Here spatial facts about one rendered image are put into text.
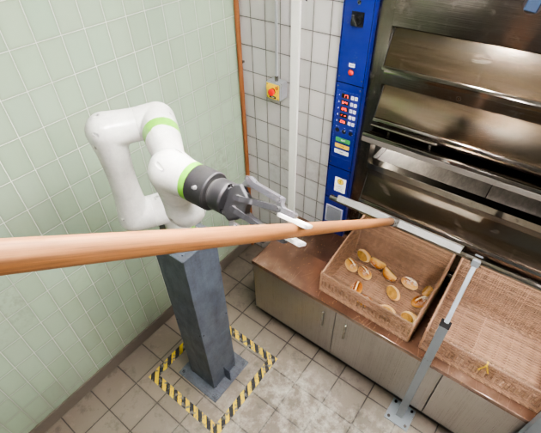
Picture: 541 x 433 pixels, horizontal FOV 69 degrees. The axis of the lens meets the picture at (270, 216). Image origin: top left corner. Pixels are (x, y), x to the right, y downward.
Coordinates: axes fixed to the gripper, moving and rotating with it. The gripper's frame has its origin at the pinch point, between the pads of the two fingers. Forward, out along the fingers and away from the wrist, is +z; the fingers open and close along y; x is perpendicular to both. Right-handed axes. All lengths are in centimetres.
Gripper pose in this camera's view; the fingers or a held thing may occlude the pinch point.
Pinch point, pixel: (292, 228)
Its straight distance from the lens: 79.3
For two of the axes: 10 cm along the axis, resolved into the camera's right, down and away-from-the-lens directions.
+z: 8.1, 3.9, -4.4
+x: -4.8, 0.1, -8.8
